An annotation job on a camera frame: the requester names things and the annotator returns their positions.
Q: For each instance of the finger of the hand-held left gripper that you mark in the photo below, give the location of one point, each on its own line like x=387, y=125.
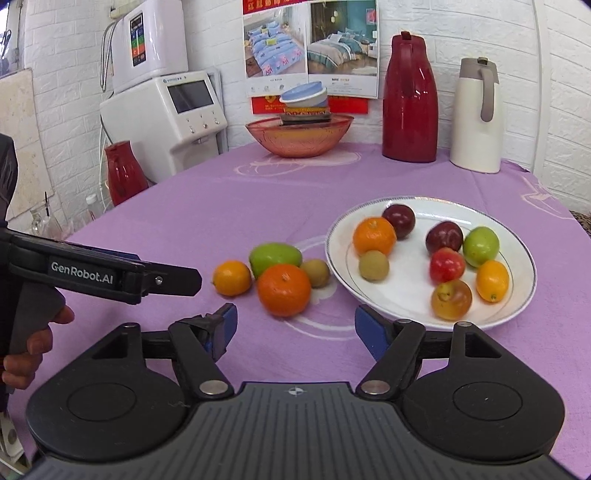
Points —
x=115, y=254
x=178, y=279

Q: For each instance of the red glass bowl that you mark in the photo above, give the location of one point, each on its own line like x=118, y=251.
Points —
x=300, y=138

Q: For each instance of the red and yellow apple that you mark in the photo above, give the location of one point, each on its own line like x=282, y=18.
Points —
x=451, y=300

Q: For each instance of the person's dark clothing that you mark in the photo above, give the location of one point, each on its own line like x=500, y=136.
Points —
x=7, y=180

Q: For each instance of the large green apple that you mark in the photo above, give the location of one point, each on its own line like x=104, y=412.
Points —
x=481, y=247

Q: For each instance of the small orange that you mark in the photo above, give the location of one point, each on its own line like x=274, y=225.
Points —
x=284, y=290

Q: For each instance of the white water dispenser with screen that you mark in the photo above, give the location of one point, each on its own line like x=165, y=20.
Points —
x=147, y=120

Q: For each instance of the small red thermos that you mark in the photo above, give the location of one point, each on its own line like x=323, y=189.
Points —
x=124, y=175

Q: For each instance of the white pipe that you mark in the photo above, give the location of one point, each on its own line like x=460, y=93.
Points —
x=538, y=92

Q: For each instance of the small yellowish kiwi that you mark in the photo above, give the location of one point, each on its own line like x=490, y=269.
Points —
x=374, y=265

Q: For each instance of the glass bottle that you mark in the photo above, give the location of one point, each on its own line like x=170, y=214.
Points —
x=44, y=226

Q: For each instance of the wall poster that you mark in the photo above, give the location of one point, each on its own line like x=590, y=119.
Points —
x=341, y=46

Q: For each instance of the dark red plum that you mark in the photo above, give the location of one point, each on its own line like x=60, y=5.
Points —
x=399, y=220
x=443, y=237

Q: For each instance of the person's left hand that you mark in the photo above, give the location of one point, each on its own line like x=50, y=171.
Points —
x=27, y=364

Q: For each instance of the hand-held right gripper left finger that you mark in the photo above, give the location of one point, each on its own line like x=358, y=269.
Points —
x=228, y=323

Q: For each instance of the white plate with blue rim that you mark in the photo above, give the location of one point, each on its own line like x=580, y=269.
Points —
x=406, y=295

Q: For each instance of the clear plastic bottle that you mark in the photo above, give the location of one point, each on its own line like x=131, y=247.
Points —
x=92, y=210

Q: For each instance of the purple tablecloth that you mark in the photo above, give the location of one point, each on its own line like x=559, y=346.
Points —
x=231, y=207

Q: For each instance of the yellow lemon fruit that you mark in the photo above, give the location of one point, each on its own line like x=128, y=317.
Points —
x=492, y=280

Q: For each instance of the tall red thermos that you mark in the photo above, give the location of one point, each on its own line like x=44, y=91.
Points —
x=408, y=115

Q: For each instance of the large orange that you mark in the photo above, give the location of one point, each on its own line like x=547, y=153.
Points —
x=374, y=236

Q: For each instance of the brown kiwi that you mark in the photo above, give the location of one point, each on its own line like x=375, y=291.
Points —
x=316, y=273

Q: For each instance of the patterned bowl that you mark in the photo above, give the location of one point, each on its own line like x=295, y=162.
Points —
x=307, y=110

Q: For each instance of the brown patterned cloth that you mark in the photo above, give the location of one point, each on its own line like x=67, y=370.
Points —
x=582, y=224

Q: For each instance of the grey bowl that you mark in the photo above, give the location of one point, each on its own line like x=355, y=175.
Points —
x=309, y=102

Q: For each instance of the white wall water purifier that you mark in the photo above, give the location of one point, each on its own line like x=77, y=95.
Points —
x=152, y=41

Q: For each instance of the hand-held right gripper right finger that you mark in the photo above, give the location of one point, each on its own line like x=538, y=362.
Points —
x=369, y=334

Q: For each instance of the dark bowl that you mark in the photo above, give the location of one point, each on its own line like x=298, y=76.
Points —
x=307, y=120

